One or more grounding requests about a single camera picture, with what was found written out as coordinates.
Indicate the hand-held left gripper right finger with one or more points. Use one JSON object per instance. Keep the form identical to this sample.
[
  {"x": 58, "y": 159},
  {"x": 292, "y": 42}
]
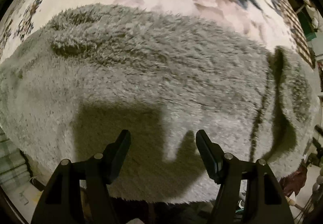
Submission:
[{"x": 205, "y": 154}]

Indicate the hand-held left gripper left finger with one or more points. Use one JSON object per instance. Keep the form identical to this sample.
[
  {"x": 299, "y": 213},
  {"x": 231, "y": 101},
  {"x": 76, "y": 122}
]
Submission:
[{"x": 121, "y": 154}]

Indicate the grey fluffy blanket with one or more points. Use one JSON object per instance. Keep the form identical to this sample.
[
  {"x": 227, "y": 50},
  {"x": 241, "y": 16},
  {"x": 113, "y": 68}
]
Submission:
[{"x": 151, "y": 75}]

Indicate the dark reddish cloth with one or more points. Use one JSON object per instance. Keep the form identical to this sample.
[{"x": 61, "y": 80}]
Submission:
[{"x": 296, "y": 178}]

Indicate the green plastic crate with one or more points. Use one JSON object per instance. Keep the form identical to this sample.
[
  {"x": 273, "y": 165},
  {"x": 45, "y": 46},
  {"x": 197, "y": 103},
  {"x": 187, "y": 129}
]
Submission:
[{"x": 312, "y": 35}]

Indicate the white puffy jacket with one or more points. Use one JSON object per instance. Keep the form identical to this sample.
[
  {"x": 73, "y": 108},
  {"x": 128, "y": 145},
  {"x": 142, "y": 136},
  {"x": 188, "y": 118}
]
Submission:
[{"x": 309, "y": 6}]

